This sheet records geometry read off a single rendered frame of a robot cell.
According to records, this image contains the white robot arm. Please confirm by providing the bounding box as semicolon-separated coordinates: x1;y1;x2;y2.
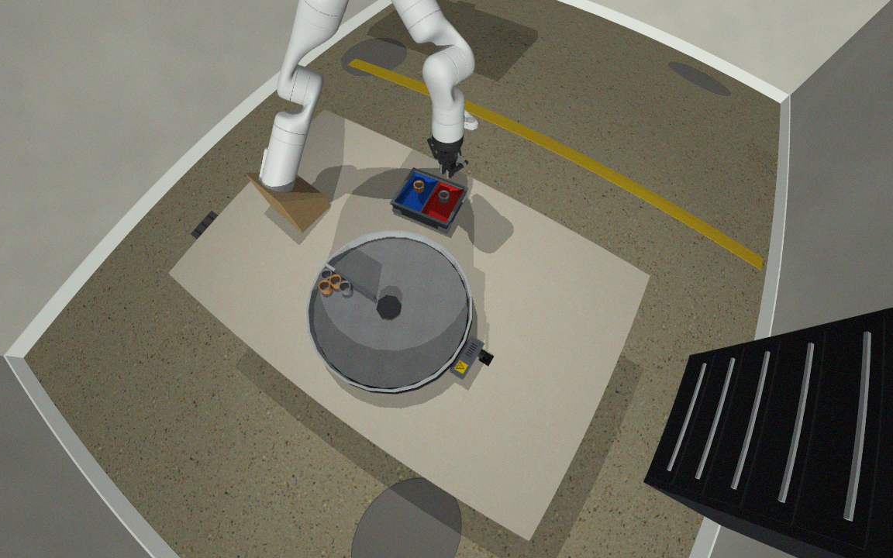
259;0;478;192

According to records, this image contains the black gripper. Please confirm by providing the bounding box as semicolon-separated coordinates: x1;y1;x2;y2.
427;134;468;179

